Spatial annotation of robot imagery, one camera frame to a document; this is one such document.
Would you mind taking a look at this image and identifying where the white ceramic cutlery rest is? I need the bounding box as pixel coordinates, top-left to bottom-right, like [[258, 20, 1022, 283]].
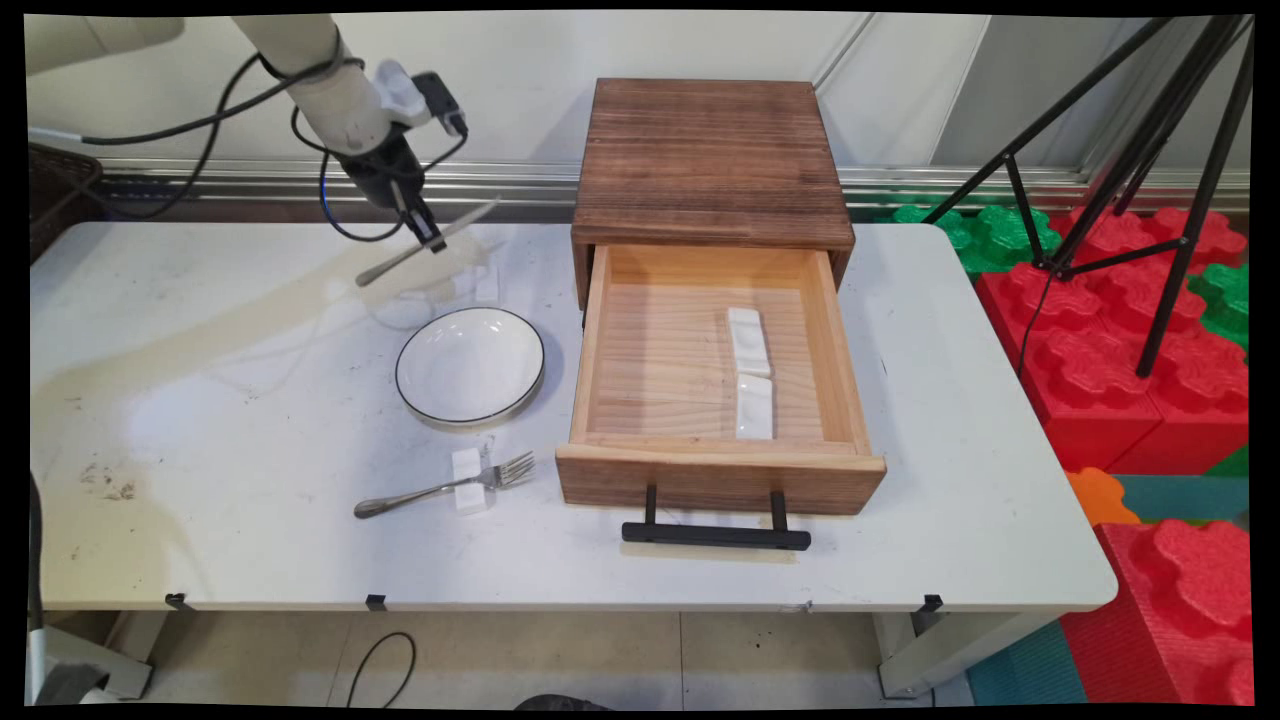
[[726, 307, 775, 380], [734, 373, 777, 442]]

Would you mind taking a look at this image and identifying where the black tripod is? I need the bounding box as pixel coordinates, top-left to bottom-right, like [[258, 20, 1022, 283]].
[[920, 14, 1257, 380]]

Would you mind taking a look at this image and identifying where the silver table knife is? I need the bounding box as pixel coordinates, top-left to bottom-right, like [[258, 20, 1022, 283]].
[[354, 196, 502, 289]]

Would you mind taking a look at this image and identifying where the silver fork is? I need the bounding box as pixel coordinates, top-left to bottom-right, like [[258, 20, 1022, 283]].
[[353, 451, 538, 520]]

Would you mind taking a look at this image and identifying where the black drawer handle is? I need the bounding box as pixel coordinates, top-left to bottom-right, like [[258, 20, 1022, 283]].
[[620, 486, 813, 553]]

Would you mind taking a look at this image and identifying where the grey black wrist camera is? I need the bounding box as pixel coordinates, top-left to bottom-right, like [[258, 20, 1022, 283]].
[[374, 59, 470, 139]]

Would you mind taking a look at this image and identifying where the dark wooden cabinet case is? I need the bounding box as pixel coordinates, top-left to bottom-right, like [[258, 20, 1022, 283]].
[[570, 78, 857, 311]]

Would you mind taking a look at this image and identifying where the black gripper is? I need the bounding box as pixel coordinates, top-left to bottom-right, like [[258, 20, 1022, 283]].
[[338, 133, 449, 255]]

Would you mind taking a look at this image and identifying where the white table leg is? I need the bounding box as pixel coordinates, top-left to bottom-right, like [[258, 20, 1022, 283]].
[[872, 607, 1063, 700], [25, 611, 173, 703]]

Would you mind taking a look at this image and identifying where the white plate black rim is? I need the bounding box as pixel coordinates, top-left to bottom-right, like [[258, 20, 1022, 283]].
[[394, 306, 548, 428]]

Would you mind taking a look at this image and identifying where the black floor cable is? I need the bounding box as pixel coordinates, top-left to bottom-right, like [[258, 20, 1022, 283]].
[[344, 630, 417, 710]]

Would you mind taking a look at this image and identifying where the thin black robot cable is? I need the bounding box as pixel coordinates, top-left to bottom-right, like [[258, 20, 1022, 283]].
[[78, 50, 471, 245]]

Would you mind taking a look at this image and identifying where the aluminium wall rail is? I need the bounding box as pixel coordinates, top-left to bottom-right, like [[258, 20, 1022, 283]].
[[30, 125, 1251, 225]]

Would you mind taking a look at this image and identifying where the dark wicker basket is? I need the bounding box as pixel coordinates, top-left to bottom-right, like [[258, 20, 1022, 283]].
[[28, 141, 105, 267]]

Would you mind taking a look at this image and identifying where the light wooden drawer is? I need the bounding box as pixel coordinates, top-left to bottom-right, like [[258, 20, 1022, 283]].
[[554, 243, 889, 518]]

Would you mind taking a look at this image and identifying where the teal foam mat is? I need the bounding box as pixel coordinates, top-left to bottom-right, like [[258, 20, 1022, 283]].
[[964, 474, 1251, 707]]

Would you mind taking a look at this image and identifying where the green foam block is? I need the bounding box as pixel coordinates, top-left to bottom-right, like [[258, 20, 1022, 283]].
[[1186, 262, 1251, 353], [888, 204, 1063, 278]]

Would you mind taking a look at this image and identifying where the orange foam piece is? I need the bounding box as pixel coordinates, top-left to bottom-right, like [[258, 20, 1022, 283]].
[[1064, 466, 1142, 528]]

